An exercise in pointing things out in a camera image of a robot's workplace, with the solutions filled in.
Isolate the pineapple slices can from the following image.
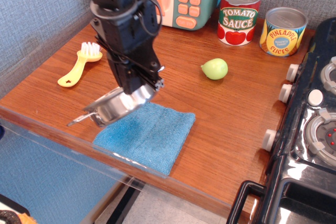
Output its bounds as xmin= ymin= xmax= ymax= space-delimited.
xmin=259 ymin=7 xmax=308 ymax=57

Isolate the white stove knob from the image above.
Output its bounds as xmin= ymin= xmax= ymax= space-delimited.
xmin=262 ymin=129 xmax=277 ymax=152
xmin=278 ymin=84 xmax=292 ymax=103
xmin=286 ymin=64 xmax=300 ymax=82

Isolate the tomato sauce can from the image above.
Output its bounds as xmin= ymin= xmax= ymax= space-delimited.
xmin=217 ymin=0 xmax=261 ymax=46

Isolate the green toy pear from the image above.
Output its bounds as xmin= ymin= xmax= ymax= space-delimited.
xmin=201 ymin=58 xmax=228 ymax=80

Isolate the black toy stove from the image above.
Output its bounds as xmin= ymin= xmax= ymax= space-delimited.
xmin=227 ymin=18 xmax=335 ymax=223

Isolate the blue cloth rag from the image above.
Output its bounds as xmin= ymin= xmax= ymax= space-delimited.
xmin=93 ymin=103 xmax=196 ymax=177

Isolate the clear acrylic table guard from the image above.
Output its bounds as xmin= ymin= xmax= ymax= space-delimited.
xmin=1 ymin=121 xmax=228 ymax=223

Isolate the white stove knob middle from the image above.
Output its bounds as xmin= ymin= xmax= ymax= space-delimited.
xmin=278 ymin=84 xmax=292 ymax=103

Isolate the orange fuzzy object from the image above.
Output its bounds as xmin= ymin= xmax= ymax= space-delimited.
xmin=0 ymin=209 xmax=37 ymax=224

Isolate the silver metal pan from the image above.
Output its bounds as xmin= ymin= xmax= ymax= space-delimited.
xmin=67 ymin=84 xmax=156 ymax=127

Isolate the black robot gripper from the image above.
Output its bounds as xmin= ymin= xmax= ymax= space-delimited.
xmin=90 ymin=0 xmax=163 ymax=94

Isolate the white stove knob upper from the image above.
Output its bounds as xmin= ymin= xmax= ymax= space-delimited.
xmin=286 ymin=64 xmax=300 ymax=82

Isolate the white stove knob lower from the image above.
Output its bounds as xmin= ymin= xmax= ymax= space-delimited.
xmin=262 ymin=129 xmax=277 ymax=152

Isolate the yellow dish brush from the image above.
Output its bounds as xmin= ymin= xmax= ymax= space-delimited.
xmin=57 ymin=42 xmax=102 ymax=88

